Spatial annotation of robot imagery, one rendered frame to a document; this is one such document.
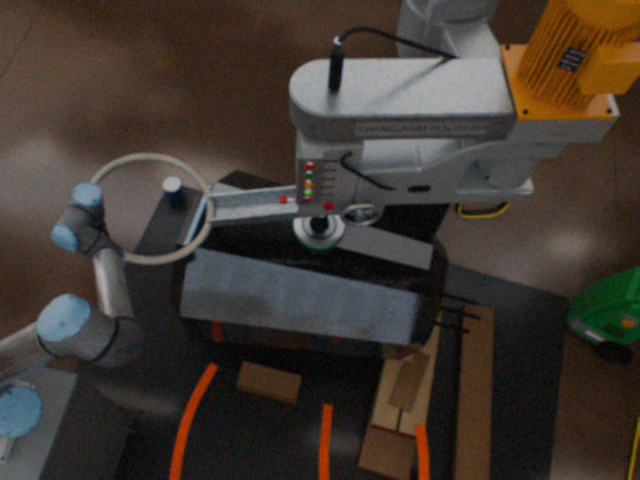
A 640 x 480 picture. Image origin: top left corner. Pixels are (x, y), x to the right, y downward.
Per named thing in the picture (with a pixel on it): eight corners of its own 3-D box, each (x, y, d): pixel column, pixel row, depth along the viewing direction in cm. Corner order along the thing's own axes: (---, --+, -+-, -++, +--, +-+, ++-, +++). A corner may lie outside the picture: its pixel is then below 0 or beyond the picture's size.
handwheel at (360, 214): (375, 204, 217) (381, 183, 204) (378, 228, 213) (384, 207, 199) (336, 205, 216) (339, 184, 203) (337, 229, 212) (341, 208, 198)
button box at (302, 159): (317, 198, 205) (322, 151, 180) (318, 204, 204) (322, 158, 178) (295, 198, 204) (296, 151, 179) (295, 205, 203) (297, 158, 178)
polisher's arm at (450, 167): (506, 173, 235) (557, 91, 191) (518, 223, 224) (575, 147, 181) (326, 176, 230) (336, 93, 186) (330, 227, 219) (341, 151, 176)
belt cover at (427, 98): (573, 88, 194) (597, 51, 179) (593, 149, 183) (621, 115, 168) (288, 91, 187) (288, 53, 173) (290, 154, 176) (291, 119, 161)
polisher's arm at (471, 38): (383, 22, 245) (392, -29, 223) (456, 8, 251) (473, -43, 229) (451, 162, 214) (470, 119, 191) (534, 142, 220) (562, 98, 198)
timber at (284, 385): (238, 389, 291) (236, 384, 280) (245, 366, 296) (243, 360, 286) (295, 404, 289) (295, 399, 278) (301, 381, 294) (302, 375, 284)
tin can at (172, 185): (187, 195, 341) (184, 183, 329) (175, 206, 337) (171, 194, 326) (175, 185, 343) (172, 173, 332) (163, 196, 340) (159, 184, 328)
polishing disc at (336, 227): (351, 239, 242) (351, 238, 241) (303, 253, 238) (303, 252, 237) (334, 198, 250) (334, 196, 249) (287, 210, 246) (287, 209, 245)
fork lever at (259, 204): (380, 176, 230) (380, 169, 226) (385, 218, 222) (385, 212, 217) (210, 193, 235) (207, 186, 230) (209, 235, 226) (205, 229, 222)
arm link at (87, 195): (65, 198, 183) (80, 174, 188) (69, 217, 194) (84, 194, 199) (93, 209, 184) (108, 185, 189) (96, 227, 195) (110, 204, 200)
